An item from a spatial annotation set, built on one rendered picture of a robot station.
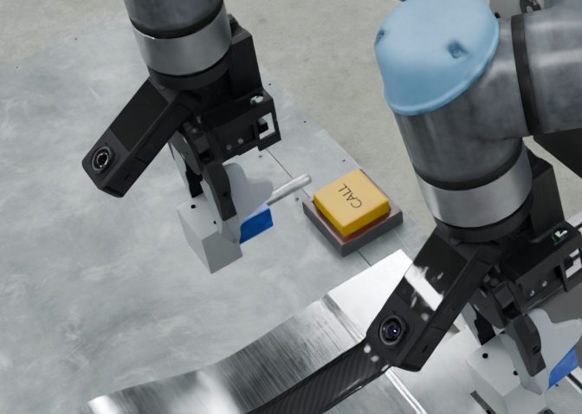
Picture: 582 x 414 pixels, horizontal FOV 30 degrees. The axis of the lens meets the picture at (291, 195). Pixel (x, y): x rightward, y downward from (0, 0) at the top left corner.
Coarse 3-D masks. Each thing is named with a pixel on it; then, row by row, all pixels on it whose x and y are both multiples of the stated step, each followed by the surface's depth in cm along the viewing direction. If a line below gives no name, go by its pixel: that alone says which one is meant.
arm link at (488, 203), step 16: (528, 160) 73; (416, 176) 73; (512, 176) 70; (528, 176) 72; (432, 192) 72; (448, 192) 70; (464, 192) 70; (480, 192) 70; (496, 192) 70; (512, 192) 71; (528, 192) 73; (432, 208) 73; (448, 208) 72; (464, 208) 71; (480, 208) 71; (496, 208) 71; (512, 208) 72; (464, 224) 72; (480, 224) 72
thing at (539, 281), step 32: (544, 160) 75; (544, 192) 76; (448, 224) 74; (512, 224) 73; (544, 224) 78; (512, 256) 78; (544, 256) 77; (480, 288) 78; (512, 288) 78; (544, 288) 81
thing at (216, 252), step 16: (304, 176) 106; (288, 192) 106; (192, 208) 103; (208, 208) 102; (192, 224) 101; (208, 224) 101; (256, 224) 103; (272, 224) 105; (192, 240) 103; (208, 240) 100; (224, 240) 102; (240, 240) 103; (208, 256) 102; (224, 256) 103; (240, 256) 104
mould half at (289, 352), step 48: (336, 288) 103; (384, 288) 102; (288, 336) 100; (336, 336) 99; (144, 384) 95; (192, 384) 97; (240, 384) 98; (288, 384) 97; (384, 384) 96; (432, 384) 95
